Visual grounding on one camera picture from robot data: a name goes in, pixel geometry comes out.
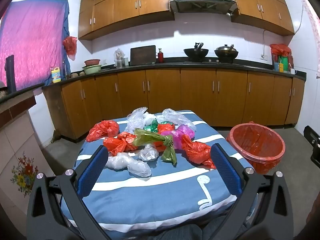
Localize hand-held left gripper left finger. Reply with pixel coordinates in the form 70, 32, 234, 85
26, 145, 113, 240

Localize red lined waste basket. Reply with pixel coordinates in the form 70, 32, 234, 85
226, 121, 286, 175

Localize tiled side counter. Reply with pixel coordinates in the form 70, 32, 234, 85
0, 82, 46, 130

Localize white plastic bag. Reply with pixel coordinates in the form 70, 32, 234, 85
145, 112, 157, 126

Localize pink and blue hanging blanket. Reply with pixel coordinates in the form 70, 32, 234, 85
0, 0, 71, 91

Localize dark cutting board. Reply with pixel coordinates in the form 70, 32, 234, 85
130, 45, 157, 66

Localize dark green plastic bag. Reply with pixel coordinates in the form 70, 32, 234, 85
143, 119, 160, 133

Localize black wok with lid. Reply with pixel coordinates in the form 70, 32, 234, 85
214, 44, 239, 63

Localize gas stove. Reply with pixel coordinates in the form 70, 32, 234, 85
183, 58, 245, 67

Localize red plastic bag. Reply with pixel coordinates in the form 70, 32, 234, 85
157, 121, 176, 134
62, 36, 78, 61
86, 120, 120, 142
180, 134, 217, 170
270, 43, 292, 57
103, 132, 137, 156

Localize pink plastic bag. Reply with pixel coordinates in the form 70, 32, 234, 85
167, 125, 196, 150

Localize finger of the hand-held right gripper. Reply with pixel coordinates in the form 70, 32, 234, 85
303, 126, 320, 168

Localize green packet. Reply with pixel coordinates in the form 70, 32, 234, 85
278, 56, 288, 72

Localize long wooden wall cabinets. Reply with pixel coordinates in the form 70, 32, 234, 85
78, 0, 175, 41

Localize olive green plastic bag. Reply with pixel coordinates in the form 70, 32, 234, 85
132, 128, 178, 166

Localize hanging red plastic bag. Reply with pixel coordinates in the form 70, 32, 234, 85
62, 36, 78, 61

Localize person's grey pants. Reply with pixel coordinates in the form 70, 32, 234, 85
147, 215, 253, 240

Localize short wooden wall cabinets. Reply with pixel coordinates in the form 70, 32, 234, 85
226, 0, 295, 36

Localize blue striped tablecloth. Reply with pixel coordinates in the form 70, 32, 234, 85
60, 109, 255, 233

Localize wooden base cabinets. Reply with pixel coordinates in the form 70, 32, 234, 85
42, 68, 306, 141

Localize red plastic bag on packets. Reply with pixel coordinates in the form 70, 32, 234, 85
270, 43, 292, 57

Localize open black wok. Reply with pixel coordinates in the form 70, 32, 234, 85
183, 42, 209, 59

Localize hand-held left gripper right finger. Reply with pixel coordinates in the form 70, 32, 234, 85
211, 143, 300, 240

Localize yellow detergent bottle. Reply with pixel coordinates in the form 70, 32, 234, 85
51, 66, 62, 84

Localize black kitchen countertop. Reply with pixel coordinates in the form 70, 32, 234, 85
42, 57, 307, 88

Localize clear bag with jars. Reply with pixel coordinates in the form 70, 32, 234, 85
114, 48, 126, 68

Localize black upright stand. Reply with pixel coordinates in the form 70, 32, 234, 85
5, 55, 17, 93

